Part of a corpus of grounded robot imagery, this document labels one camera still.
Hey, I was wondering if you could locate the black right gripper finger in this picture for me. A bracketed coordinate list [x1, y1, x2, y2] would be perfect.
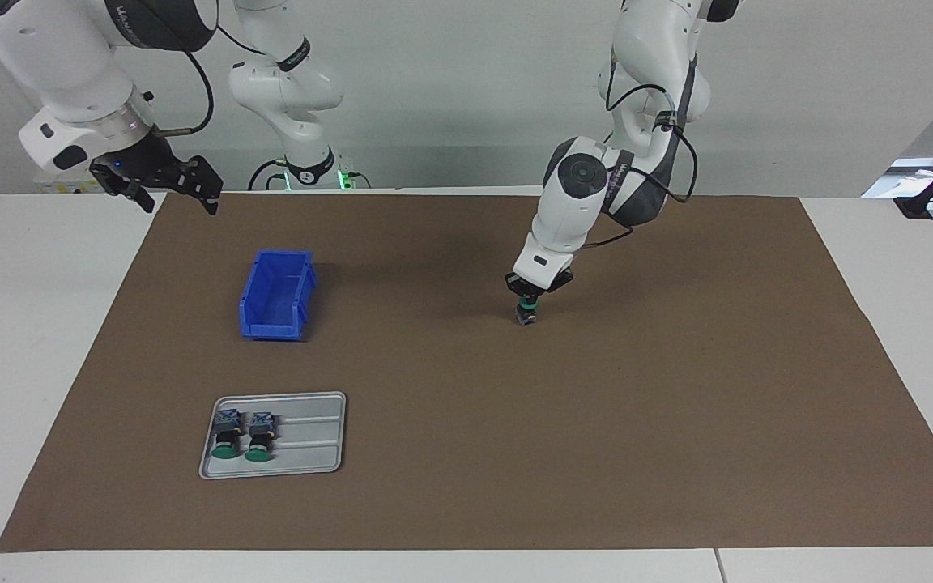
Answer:
[90, 157, 156, 215]
[177, 156, 224, 216]

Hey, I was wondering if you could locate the white background box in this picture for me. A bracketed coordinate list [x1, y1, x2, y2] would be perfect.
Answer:
[33, 168, 99, 194]

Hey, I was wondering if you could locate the brown table mat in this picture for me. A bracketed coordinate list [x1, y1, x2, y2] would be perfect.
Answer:
[0, 192, 933, 553]

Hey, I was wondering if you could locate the blue plastic bin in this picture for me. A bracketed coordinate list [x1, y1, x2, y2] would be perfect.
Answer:
[238, 249, 317, 342]

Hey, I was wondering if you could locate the grey metal tray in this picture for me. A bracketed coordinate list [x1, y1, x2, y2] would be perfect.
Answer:
[198, 391, 347, 480]

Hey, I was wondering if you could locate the white plastic bags pile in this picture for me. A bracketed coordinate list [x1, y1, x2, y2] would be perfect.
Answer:
[862, 158, 933, 219]

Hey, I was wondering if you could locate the black right base cable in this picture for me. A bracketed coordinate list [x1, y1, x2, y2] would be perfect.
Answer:
[248, 158, 288, 192]

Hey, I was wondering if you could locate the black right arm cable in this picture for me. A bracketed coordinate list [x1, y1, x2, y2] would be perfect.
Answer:
[151, 47, 215, 135]

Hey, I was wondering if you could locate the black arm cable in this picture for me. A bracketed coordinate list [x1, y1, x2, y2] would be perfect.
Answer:
[576, 49, 699, 252]
[151, 47, 215, 135]

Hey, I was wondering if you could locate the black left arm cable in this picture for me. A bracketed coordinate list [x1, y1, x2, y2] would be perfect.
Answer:
[576, 49, 699, 252]

